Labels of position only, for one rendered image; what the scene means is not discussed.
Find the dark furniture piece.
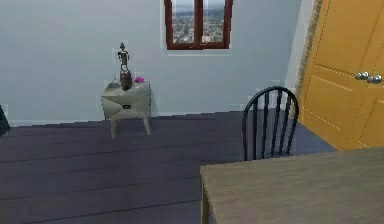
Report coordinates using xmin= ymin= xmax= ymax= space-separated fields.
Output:
xmin=0 ymin=104 xmax=11 ymax=138

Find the dark bronze figure statue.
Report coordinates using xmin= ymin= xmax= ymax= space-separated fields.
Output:
xmin=117 ymin=41 xmax=133 ymax=92

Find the red framed window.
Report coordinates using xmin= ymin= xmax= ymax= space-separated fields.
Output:
xmin=163 ymin=0 xmax=234 ymax=51

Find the black spindle back chair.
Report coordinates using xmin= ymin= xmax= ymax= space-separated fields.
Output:
xmin=241 ymin=85 xmax=300 ymax=162

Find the yellow wooden door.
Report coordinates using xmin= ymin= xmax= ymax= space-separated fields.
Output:
xmin=297 ymin=0 xmax=384 ymax=151

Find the beige bedside table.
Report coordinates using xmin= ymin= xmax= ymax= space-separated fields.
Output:
xmin=101 ymin=80 xmax=153 ymax=139

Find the silver round door knob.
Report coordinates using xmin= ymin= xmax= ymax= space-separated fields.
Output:
xmin=354 ymin=71 xmax=383 ymax=85

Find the brown wooden table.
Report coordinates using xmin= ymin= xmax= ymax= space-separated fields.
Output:
xmin=199 ymin=145 xmax=384 ymax=224

